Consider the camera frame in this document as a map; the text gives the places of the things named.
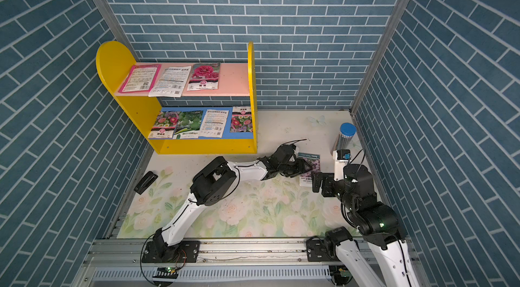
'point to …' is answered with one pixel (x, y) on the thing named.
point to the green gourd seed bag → (188, 124)
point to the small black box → (145, 183)
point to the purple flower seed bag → (314, 160)
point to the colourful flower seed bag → (241, 120)
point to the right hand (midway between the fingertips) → (326, 173)
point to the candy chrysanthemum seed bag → (165, 125)
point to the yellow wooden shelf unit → (190, 108)
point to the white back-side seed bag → (214, 123)
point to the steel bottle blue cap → (343, 141)
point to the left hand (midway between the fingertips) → (314, 173)
